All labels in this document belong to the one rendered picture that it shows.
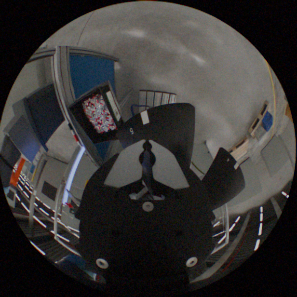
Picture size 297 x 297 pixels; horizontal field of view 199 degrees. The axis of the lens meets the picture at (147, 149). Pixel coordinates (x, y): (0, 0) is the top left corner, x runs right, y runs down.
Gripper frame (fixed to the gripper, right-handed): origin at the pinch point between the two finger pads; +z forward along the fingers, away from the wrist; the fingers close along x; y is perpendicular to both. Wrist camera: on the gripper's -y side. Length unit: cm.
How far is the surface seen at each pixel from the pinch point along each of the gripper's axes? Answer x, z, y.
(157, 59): 8, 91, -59
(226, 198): 29.0, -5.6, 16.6
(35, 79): -180, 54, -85
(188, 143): 8.2, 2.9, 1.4
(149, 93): 2, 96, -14
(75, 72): -36, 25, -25
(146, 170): 0.4, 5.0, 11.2
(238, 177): 36.9, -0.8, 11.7
